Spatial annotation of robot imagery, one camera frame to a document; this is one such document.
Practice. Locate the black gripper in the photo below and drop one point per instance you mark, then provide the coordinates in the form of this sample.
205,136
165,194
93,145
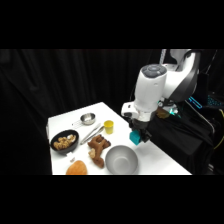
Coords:
140,126

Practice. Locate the blue cube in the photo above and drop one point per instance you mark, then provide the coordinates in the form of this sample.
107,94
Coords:
135,137

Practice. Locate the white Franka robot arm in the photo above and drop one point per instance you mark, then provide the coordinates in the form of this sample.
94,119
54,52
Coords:
151,90

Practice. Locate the grey metal bowl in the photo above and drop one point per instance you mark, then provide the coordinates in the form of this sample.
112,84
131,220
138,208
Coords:
121,160

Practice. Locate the black bowl with food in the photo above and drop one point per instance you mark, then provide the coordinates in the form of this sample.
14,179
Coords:
64,142

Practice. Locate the yellow plastic cup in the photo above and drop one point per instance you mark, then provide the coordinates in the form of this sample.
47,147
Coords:
108,127

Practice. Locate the small green light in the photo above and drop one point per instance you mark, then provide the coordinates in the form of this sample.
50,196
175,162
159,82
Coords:
172,111

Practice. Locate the black robot stand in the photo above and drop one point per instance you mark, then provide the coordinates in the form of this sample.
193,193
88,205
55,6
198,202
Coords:
180,133

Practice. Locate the brown plush moose toy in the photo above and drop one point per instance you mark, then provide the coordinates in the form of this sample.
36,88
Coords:
98,148

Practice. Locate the metal tongs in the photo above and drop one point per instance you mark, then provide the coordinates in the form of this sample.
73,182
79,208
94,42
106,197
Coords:
90,132

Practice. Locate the steel measuring cup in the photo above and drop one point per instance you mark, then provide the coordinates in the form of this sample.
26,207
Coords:
88,118

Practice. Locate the blue lit electronics box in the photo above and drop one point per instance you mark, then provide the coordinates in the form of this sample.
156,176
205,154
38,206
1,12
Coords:
195,101

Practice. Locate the orange bread bun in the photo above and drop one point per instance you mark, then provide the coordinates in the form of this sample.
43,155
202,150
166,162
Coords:
76,167

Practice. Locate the small white plastic piece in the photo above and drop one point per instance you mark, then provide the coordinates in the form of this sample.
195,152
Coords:
71,157

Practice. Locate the tan pasta pile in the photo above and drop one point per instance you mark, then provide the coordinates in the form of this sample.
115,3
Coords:
63,141

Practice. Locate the black curtain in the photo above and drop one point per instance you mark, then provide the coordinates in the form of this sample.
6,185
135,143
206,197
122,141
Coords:
50,83

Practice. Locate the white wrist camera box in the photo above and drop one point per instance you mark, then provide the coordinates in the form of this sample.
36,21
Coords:
128,110

